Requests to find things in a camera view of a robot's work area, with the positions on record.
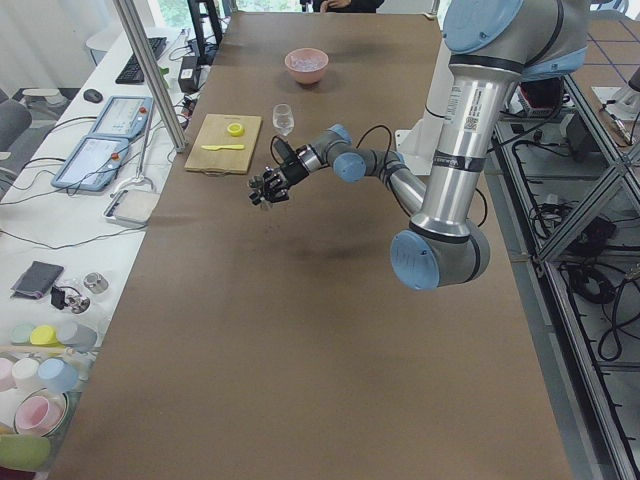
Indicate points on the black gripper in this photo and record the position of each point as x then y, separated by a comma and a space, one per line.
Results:
291, 171

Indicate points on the steel cocktail jigger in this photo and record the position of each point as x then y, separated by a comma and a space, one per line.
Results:
256, 194

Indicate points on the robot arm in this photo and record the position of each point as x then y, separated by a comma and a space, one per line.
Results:
494, 46

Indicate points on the clear wine glass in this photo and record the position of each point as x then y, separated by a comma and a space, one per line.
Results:
283, 119

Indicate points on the pink bowl of ice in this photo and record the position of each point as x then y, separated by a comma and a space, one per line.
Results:
306, 66

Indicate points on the yellow plastic knife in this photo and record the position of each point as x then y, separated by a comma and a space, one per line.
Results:
228, 147

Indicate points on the bamboo cutting board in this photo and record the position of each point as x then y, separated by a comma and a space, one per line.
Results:
213, 131

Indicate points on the yellow lemon half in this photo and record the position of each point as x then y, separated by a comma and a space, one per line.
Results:
235, 129

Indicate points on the brown table mat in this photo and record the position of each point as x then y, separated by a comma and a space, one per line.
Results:
278, 344

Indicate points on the far teach pendant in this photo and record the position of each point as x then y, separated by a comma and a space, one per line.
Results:
123, 116

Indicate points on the teach pendant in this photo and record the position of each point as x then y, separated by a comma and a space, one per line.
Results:
92, 165
123, 116

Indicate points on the near teach pendant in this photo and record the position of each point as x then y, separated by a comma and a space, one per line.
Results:
92, 165

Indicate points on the small steel cylinder cup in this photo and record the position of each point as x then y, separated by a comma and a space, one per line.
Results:
96, 283

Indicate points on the black computer mouse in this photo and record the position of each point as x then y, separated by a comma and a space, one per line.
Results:
93, 96

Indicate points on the grey plastic cup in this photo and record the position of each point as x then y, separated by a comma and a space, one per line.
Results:
78, 336

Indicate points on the grey folded cloth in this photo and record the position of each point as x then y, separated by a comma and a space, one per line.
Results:
37, 280

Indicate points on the yellow plastic cup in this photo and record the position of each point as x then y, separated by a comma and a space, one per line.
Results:
44, 335

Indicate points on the light blue plastic cup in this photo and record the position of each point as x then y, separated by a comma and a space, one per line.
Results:
57, 376

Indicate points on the green plastic cup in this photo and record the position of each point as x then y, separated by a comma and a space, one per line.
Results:
21, 334

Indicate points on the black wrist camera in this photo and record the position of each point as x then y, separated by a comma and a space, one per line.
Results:
281, 151

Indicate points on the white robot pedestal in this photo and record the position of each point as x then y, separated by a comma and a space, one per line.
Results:
417, 146

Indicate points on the aluminium frame post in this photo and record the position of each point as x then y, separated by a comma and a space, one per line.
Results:
139, 43

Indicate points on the black clip with cord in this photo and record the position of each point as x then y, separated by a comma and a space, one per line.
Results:
67, 297

